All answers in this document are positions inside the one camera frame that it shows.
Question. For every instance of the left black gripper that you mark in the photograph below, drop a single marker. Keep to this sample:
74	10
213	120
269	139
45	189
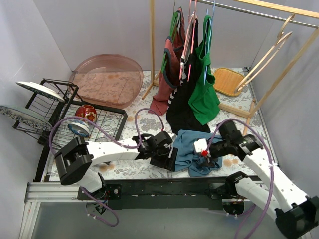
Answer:
164	160

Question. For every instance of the blue tank top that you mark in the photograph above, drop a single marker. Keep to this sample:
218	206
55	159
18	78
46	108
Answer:
187	158

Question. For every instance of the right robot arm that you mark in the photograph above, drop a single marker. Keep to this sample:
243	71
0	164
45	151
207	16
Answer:
293	210

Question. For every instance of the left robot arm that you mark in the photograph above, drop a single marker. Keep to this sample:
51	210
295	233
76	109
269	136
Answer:
76	159

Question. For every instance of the black tank top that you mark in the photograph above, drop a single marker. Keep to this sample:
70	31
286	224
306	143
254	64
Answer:
180	115

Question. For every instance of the green tank top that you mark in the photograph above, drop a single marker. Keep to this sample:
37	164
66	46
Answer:
204	100

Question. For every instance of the red tank top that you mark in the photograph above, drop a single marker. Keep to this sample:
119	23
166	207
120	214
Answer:
169	79

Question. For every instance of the empty wooden hanger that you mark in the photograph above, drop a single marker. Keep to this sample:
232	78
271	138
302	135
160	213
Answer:
265	60

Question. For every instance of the blue hanger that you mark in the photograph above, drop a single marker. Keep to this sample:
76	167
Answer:
208	30

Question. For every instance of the pink hanger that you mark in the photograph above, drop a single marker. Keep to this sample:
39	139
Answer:
189	39

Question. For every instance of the green hanger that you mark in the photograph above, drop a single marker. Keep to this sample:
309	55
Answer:
175	23

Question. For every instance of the floral tablecloth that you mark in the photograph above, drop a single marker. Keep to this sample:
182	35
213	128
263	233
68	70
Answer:
150	123

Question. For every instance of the woven bamboo tray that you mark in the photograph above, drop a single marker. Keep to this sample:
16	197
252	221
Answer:
226	81

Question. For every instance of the red floral bowl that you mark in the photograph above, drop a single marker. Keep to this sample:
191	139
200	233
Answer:
87	111

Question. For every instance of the blue white bowl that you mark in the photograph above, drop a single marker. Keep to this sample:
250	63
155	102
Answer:
79	128

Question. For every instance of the pink plastic basin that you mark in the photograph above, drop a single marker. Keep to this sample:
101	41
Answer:
108	80

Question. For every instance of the blue patterned plate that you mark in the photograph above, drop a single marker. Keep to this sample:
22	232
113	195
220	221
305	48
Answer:
26	116

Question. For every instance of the white plate upper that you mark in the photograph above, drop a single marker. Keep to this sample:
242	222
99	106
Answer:
40	89

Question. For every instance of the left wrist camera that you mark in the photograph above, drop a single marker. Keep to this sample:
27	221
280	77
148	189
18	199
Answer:
173	136

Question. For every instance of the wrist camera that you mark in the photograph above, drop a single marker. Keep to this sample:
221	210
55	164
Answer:
200	147
173	136

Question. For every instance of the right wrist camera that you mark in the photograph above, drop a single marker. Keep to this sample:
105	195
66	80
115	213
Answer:
200	147

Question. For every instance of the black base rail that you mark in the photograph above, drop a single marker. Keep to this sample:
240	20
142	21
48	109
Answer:
176	193

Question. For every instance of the black wire dish rack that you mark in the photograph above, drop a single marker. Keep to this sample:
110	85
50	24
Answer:
62	117

